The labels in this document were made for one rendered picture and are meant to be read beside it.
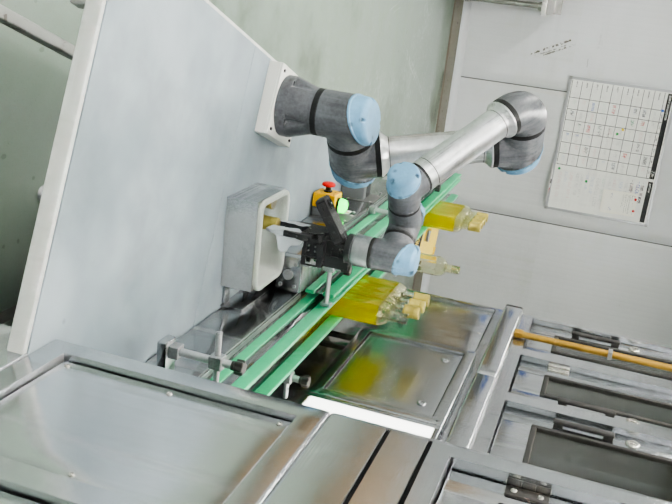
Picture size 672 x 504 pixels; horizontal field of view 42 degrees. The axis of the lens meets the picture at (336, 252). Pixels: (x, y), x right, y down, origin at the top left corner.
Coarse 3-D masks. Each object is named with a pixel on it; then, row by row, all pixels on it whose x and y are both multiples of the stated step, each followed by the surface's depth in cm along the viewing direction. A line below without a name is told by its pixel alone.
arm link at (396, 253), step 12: (372, 240) 198; (384, 240) 198; (396, 240) 197; (408, 240) 198; (372, 252) 197; (384, 252) 196; (396, 252) 195; (408, 252) 195; (372, 264) 198; (384, 264) 196; (396, 264) 195; (408, 264) 195; (408, 276) 198
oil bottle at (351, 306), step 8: (344, 296) 233; (352, 296) 233; (360, 296) 234; (336, 304) 232; (344, 304) 231; (352, 304) 231; (360, 304) 230; (368, 304) 230; (376, 304) 230; (384, 304) 231; (328, 312) 234; (336, 312) 233; (344, 312) 232; (352, 312) 231; (360, 312) 231; (368, 312) 230; (376, 312) 229; (384, 312) 229; (360, 320) 231; (368, 320) 230; (376, 320) 230; (384, 320) 229
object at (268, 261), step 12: (288, 192) 211; (264, 204) 198; (276, 204) 213; (288, 204) 213; (276, 216) 214; (264, 240) 217; (276, 240) 216; (264, 252) 218; (276, 252) 217; (264, 264) 218; (276, 264) 218; (264, 276) 212; (276, 276) 215
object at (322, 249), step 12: (312, 228) 204; (324, 228) 205; (312, 240) 201; (324, 240) 200; (348, 240) 199; (312, 252) 203; (324, 252) 202; (336, 252) 202; (348, 252) 199; (324, 264) 203; (336, 264) 202; (348, 264) 202
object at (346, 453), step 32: (320, 448) 120; (352, 448) 121; (384, 448) 122; (416, 448) 123; (448, 448) 124; (288, 480) 112; (320, 480) 113; (352, 480) 114; (384, 480) 114; (416, 480) 115; (448, 480) 120; (480, 480) 120; (512, 480) 119; (544, 480) 119; (576, 480) 120
